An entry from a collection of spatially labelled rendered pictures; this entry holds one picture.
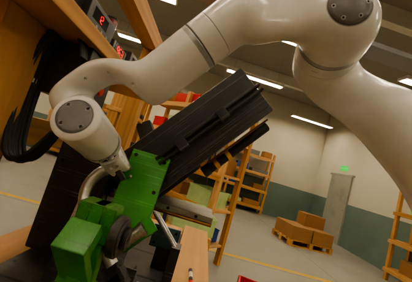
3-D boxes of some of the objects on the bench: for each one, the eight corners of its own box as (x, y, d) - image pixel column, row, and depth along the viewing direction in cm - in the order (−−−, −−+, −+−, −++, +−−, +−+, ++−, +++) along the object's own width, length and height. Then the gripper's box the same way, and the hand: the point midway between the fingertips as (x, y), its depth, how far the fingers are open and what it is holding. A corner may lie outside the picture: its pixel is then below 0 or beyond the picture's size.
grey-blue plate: (169, 270, 90) (181, 230, 91) (168, 273, 88) (181, 232, 89) (143, 262, 90) (156, 222, 92) (141, 264, 88) (154, 223, 90)
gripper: (72, 120, 59) (97, 145, 76) (97, 185, 54) (118, 197, 71) (105, 107, 60) (122, 135, 77) (132, 169, 56) (144, 184, 73)
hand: (118, 162), depth 72 cm, fingers closed on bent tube, 3 cm apart
